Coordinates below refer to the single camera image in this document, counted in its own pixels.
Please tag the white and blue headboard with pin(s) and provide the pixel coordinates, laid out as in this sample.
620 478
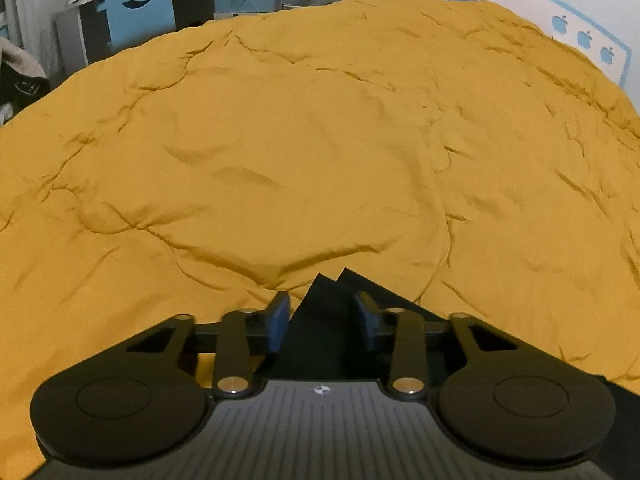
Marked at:
575 15

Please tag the white curtain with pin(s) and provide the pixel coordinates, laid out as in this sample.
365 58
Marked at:
25 10

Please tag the black pants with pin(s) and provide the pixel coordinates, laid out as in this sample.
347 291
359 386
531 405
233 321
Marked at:
324 325

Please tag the blue smiley face chair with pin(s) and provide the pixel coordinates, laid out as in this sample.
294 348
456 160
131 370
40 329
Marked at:
142 15

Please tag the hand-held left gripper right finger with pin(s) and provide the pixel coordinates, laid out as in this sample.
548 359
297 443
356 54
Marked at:
366 325

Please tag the dark clothes pile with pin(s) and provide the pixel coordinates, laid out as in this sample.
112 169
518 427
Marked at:
20 85

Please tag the blue drawer box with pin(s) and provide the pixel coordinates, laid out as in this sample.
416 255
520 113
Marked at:
242 0

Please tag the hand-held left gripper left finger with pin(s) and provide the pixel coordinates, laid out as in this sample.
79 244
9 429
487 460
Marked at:
278 322

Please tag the yellow blanket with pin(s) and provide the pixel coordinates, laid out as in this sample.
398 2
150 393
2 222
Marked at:
300 160

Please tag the grey desk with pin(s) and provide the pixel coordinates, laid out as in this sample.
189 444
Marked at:
75 35

